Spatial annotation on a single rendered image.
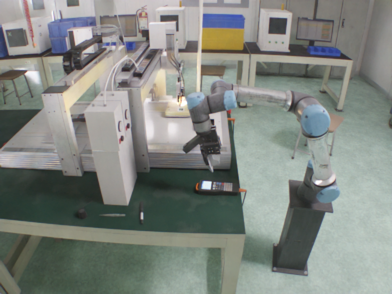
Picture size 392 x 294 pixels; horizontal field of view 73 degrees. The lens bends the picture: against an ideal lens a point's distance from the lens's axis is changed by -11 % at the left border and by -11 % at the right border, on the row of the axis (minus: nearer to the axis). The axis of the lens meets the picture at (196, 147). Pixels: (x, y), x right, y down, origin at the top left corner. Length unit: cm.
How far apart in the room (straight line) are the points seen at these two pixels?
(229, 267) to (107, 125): 83
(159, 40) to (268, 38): 246
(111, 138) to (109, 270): 114
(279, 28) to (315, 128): 299
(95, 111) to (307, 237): 137
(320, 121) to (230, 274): 81
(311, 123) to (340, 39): 457
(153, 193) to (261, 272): 98
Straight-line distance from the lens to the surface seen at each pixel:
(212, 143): 123
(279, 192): 268
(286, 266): 209
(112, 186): 133
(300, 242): 190
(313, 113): 123
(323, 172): 143
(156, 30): 187
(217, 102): 116
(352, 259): 234
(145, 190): 146
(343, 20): 569
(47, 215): 146
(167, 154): 153
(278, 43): 418
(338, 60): 425
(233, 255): 136
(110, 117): 115
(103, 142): 121
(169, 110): 187
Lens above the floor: 168
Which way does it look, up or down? 32 degrees down
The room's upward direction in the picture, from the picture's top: straight up
